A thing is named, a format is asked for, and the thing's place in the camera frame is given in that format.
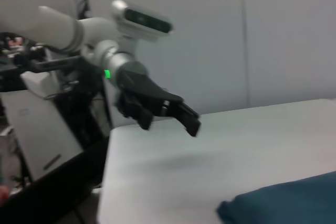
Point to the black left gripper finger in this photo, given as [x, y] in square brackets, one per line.
[139, 113]
[190, 120]

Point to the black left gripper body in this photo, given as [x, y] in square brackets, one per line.
[147, 93]

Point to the teal t-shirt with beige print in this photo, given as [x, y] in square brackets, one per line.
[283, 200]

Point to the white cabinet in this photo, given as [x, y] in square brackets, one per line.
[39, 129]

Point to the white plastic device box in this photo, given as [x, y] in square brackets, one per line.
[42, 85]

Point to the black monitor screen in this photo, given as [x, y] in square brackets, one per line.
[52, 190]

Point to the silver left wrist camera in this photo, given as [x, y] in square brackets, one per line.
[141, 20]

